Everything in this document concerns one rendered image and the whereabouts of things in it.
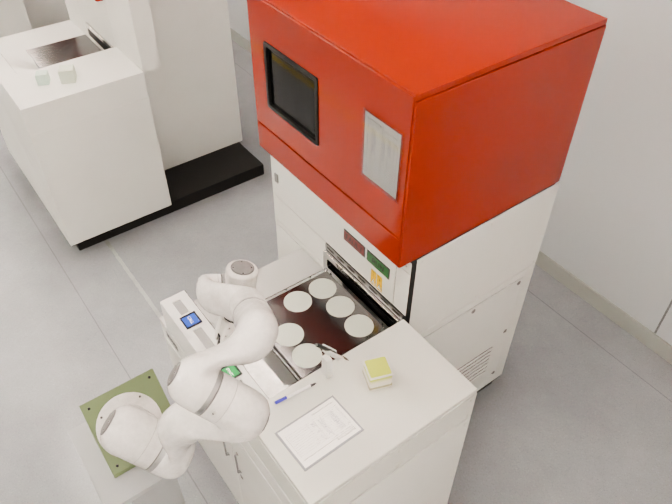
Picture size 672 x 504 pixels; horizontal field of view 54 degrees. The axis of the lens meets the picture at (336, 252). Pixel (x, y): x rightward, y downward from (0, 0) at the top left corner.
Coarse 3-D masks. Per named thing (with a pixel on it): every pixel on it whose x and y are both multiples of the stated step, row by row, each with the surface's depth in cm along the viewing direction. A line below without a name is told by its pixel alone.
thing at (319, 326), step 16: (304, 288) 238; (272, 304) 232; (320, 304) 232; (288, 320) 227; (304, 320) 227; (320, 320) 227; (336, 320) 227; (304, 336) 222; (320, 336) 222; (336, 336) 222; (352, 336) 222; (368, 336) 222; (288, 352) 217; (336, 352) 217; (304, 368) 212
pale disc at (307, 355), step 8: (304, 344) 219; (312, 344) 219; (296, 352) 217; (304, 352) 217; (312, 352) 217; (320, 352) 217; (296, 360) 214; (304, 360) 214; (312, 360) 214; (320, 360) 214
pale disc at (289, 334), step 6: (288, 324) 225; (294, 324) 225; (282, 330) 223; (288, 330) 223; (294, 330) 223; (300, 330) 223; (282, 336) 222; (288, 336) 222; (294, 336) 222; (300, 336) 222; (282, 342) 220; (288, 342) 220; (294, 342) 220
